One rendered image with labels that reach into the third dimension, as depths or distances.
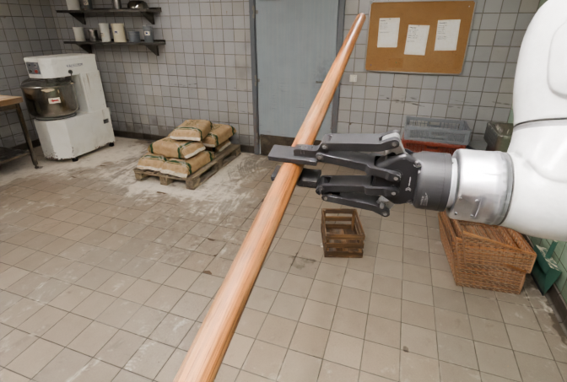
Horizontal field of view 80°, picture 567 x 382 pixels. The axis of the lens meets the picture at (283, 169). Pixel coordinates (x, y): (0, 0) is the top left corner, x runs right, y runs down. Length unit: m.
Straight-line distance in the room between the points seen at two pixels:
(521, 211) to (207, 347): 0.35
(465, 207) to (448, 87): 3.79
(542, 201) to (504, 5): 3.83
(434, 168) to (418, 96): 3.78
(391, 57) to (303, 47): 1.03
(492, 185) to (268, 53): 4.10
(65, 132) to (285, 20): 3.11
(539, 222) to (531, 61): 0.19
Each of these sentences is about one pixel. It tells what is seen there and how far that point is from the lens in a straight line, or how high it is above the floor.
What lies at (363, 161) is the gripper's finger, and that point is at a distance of 0.45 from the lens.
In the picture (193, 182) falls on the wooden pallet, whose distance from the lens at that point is 3.84.
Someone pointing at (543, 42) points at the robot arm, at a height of 1.67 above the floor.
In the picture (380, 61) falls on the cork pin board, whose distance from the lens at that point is 4.15.
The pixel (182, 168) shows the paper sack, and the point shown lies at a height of 0.25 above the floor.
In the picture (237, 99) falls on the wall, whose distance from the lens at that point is 4.73.
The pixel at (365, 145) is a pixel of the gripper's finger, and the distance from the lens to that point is 0.43.
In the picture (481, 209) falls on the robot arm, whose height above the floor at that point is 1.49.
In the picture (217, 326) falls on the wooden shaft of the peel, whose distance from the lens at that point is 0.33.
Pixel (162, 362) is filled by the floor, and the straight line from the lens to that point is 2.21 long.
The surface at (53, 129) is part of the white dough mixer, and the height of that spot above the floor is 0.47.
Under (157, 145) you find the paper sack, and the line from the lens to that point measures 4.11.
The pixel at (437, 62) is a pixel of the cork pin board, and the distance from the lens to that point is 4.16.
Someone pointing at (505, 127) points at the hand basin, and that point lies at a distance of 3.60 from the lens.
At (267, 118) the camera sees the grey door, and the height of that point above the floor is 0.53.
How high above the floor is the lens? 1.69
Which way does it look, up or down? 23 degrees down
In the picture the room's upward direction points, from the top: straight up
